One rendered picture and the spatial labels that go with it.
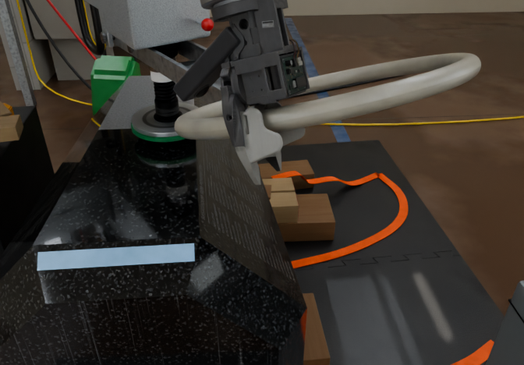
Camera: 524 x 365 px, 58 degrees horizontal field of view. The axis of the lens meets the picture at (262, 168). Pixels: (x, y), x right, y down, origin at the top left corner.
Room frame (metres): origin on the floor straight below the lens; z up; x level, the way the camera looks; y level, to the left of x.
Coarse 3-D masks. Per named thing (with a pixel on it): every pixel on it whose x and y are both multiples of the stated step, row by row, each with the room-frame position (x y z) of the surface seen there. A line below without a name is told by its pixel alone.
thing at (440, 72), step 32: (384, 64) 0.90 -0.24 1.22; (416, 64) 0.83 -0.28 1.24; (448, 64) 0.74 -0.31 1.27; (480, 64) 0.64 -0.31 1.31; (352, 96) 0.51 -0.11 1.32; (384, 96) 0.51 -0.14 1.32; (416, 96) 0.52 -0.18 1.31; (192, 128) 0.58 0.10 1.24; (224, 128) 0.54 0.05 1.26; (288, 128) 0.50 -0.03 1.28
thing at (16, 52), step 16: (0, 0) 3.37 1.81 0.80; (16, 0) 3.58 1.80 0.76; (48, 0) 3.29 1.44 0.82; (0, 16) 3.37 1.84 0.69; (16, 32) 3.43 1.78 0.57; (16, 48) 3.37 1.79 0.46; (16, 64) 3.37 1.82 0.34; (368, 80) 3.87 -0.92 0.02; (32, 96) 3.39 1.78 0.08; (64, 96) 3.39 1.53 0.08
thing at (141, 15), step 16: (112, 0) 1.21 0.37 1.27; (128, 0) 1.13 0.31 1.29; (144, 0) 1.15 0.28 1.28; (160, 0) 1.17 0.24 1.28; (176, 0) 1.20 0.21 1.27; (192, 0) 1.22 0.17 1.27; (112, 16) 1.22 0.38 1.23; (128, 16) 1.13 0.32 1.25; (144, 16) 1.15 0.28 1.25; (160, 16) 1.17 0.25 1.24; (176, 16) 1.19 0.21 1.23; (192, 16) 1.22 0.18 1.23; (208, 16) 1.25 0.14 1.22; (112, 32) 1.24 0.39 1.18; (128, 32) 1.14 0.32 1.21; (144, 32) 1.14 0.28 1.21; (160, 32) 1.17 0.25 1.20; (176, 32) 1.19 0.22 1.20; (192, 32) 1.22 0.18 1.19; (208, 32) 1.25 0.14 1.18; (160, 48) 1.22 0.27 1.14
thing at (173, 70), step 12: (132, 48) 1.26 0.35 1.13; (144, 48) 1.20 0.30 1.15; (180, 48) 1.28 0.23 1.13; (192, 48) 1.22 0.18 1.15; (204, 48) 1.17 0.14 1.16; (144, 60) 1.21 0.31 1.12; (156, 60) 1.14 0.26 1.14; (168, 60) 1.08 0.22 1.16; (192, 60) 1.21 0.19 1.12; (168, 72) 1.08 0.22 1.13; (180, 72) 1.03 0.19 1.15; (216, 84) 0.91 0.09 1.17; (204, 96) 0.94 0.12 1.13; (216, 96) 0.90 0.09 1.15
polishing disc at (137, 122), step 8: (184, 104) 1.36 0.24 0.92; (136, 112) 1.30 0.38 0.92; (144, 112) 1.30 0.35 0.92; (152, 112) 1.30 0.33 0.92; (184, 112) 1.30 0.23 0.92; (136, 120) 1.24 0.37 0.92; (144, 120) 1.24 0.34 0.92; (152, 120) 1.24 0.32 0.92; (136, 128) 1.20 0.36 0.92; (144, 128) 1.19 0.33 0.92; (152, 128) 1.19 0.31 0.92; (160, 128) 1.19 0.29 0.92; (168, 128) 1.19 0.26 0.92; (160, 136) 1.16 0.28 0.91
